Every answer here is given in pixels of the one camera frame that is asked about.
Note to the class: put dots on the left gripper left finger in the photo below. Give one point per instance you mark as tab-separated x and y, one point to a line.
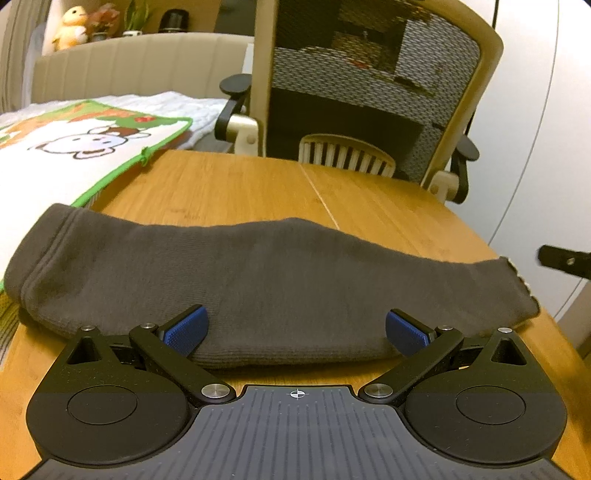
166	349

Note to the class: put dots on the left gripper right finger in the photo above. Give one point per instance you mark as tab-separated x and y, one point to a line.
427	351

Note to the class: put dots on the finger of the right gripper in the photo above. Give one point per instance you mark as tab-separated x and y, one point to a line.
572	262

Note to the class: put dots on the dark grey knit garment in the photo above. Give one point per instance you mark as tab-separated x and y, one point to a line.
275	292

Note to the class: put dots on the cartoon print storage bag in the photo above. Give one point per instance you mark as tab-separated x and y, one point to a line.
67	155

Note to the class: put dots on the beige mesh office chair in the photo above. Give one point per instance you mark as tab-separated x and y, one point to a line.
380	87

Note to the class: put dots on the beige upholstered headboard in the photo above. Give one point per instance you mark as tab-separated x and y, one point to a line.
191	64

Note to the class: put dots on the black jar on shelf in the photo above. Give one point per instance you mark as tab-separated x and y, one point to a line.
174	21

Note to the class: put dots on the yellow plush toy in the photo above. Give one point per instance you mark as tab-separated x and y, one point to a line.
71	30

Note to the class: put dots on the red flower pot plant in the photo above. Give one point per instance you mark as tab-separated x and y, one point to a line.
103	23

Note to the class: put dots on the potted green plant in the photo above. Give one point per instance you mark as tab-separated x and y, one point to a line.
136	16

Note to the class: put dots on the beige curtain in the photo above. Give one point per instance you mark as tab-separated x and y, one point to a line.
23	18

